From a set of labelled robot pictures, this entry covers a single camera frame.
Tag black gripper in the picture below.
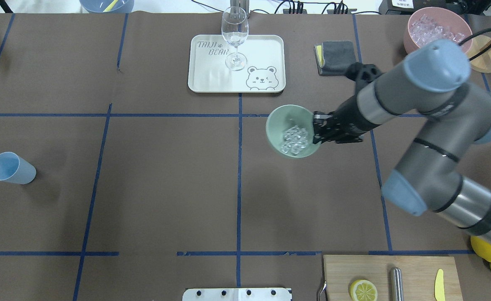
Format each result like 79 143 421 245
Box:
312 98 371 144

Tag blue cup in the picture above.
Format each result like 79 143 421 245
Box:
0 152 36 185

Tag green bowl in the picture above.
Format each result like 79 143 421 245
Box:
265 105 320 159

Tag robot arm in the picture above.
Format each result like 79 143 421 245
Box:
310 39 491 244

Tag ice cubes in green bowl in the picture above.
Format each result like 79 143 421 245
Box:
279 125 310 156

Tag pink bowl with ice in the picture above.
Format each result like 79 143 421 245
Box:
404 6 473 54

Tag blue bowl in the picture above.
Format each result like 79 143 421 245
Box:
79 0 135 13

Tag white bear tray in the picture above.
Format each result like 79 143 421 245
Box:
188 34 287 93

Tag black power box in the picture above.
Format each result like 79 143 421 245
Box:
378 0 491 15

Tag clear wine glass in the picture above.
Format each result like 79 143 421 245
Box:
221 6 249 71

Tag metal muddler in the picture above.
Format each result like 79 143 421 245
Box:
390 267 404 301

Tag wooden cup stand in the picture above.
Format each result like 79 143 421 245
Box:
467 32 491 74

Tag wooden cutting board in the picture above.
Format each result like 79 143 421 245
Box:
323 255 463 301

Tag lemon half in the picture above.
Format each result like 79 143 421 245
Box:
348 279 378 301

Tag yellow plastic fork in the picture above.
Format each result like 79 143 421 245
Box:
103 0 119 12

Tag yellow plastic knife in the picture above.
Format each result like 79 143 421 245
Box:
434 268 445 301

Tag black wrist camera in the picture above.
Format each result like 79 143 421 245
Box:
344 62 383 94

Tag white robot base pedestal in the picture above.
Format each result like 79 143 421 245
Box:
182 287 293 301

